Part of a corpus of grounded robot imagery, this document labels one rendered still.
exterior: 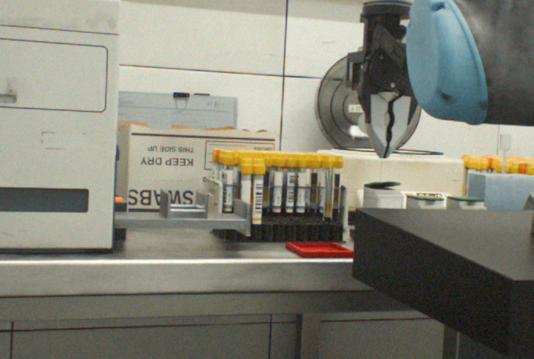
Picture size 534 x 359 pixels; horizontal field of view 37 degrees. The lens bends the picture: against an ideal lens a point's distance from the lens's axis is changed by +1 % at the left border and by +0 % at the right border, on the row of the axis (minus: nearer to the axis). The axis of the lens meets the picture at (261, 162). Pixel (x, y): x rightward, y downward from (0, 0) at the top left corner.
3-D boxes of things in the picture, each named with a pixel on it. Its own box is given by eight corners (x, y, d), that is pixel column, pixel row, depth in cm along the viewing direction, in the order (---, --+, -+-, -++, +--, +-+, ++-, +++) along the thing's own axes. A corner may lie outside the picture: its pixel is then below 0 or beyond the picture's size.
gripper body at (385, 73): (389, 95, 118) (394, 14, 118) (419, 94, 110) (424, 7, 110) (342, 92, 116) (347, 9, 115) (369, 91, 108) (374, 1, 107)
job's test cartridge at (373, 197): (375, 235, 108) (378, 190, 108) (360, 230, 113) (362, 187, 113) (401, 235, 110) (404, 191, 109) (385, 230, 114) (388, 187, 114)
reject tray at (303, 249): (303, 257, 96) (303, 251, 96) (285, 248, 103) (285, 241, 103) (354, 257, 98) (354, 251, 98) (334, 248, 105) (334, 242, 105)
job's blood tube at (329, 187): (323, 235, 113) (327, 166, 113) (320, 234, 114) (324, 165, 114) (332, 235, 114) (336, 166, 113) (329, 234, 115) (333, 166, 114)
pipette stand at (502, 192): (488, 243, 117) (492, 175, 117) (458, 235, 123) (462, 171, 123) (541, 241, 121) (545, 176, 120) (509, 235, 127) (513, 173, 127)
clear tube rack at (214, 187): (217, 231, 115) (219, 182, 115) (202, 221, 125) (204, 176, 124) (346, 232, 121) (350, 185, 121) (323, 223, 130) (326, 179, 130)
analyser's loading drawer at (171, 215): (82, 235, 92) (83, 191, 92) (78, 227, 99) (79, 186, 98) (250, 236, 98) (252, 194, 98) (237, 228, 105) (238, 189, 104)
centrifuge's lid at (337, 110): (319, 41, 156) (311, 49, 165) (316, 167, 155) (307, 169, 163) (424, 48, 159) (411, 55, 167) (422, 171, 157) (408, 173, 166)
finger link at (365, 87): (384, 124, 112) (388, 63, 111) (390, 124, 110) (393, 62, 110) (354, 122, 110) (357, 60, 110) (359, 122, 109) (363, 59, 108)
